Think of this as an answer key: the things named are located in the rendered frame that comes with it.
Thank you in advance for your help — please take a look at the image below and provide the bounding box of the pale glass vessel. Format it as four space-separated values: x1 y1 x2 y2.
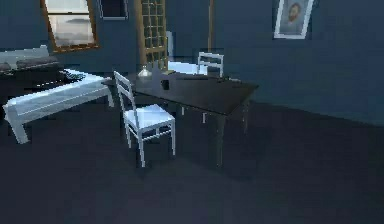
137 65 153 78

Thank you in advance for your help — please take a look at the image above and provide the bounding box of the dark wooden table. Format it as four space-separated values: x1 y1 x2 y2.
101 67 260 168

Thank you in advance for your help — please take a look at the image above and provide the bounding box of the white wooden chair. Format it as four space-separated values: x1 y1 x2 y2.
196 51 225 78
113 70 177 168

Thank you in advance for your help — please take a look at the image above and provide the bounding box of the wooden glass pane door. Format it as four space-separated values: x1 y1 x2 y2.
134 0 169 70

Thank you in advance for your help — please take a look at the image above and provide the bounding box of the white framed dark picture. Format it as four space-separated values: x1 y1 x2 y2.
98 0 130 21

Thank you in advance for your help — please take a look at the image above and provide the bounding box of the white framed portrait picture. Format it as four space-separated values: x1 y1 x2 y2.
273 0 315 40

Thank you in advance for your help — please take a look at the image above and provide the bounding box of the brown framed window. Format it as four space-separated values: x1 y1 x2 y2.
40 0 100 54

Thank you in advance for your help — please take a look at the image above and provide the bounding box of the dark grey pillow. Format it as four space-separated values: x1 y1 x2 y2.
15 55 61 70

